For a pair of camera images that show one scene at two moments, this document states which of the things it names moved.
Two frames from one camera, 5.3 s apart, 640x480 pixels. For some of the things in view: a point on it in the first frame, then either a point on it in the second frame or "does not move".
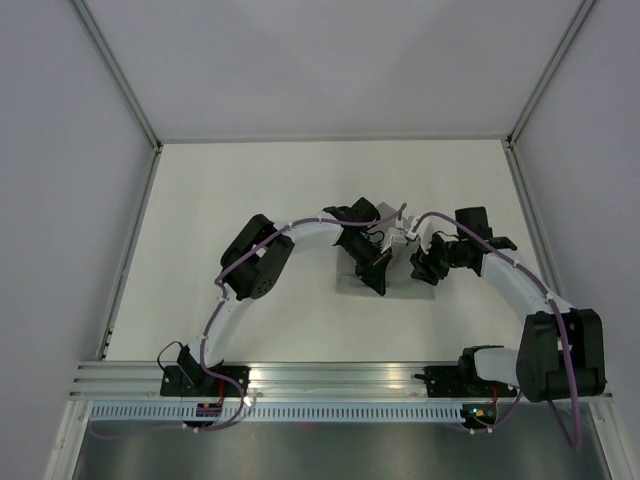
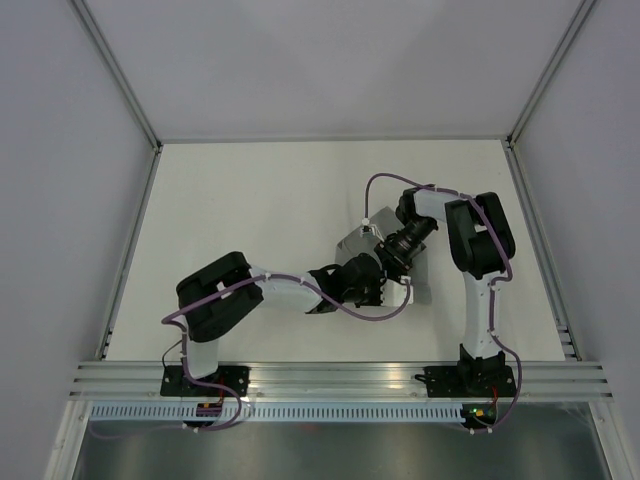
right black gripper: (421, 263) → (392, 260)
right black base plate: (461, 382) does not move
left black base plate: (193, 381) does not move
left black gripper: (373, 272) → (378, 282)
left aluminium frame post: (116, 71) does not move
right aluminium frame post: (570, 35) does not move
